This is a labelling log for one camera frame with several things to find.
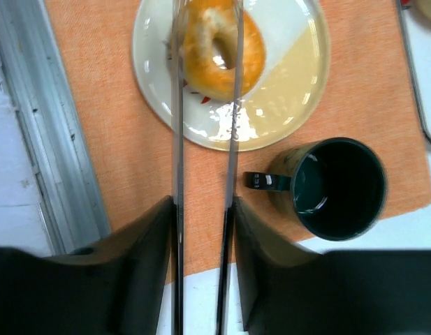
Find strawberry pattern tray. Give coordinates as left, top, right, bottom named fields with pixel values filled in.
left=395, top=1, right=431, bottom=144

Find aluminium frame rail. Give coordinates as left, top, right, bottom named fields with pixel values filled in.
left=0, top=1, right=110, bottom=253

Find ring donut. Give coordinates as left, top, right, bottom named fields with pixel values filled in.
left=181, top=1, right=266, bottom=102

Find dark green mug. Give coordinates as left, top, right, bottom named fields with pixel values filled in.
left=243, top=137, right=387, bottom=241

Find white beige ceramic plate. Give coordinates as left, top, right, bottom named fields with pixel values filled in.
left=132, top=1, right=330, bottom=151

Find metal tongs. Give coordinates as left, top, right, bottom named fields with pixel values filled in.
left=170, top=1, right=244, bottom=334

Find oval bread roll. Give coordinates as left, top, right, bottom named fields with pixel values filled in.
left=415, top=0, right=431, bottom=21

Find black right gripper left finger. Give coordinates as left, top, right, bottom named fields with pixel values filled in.
left=0, top=197, right=173, bottom=334

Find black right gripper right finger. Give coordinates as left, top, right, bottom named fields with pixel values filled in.
left=235, top=198, right=431, bottom=334

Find orange placemat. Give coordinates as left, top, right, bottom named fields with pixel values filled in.
left=46, top=1, right=431, bottom=274

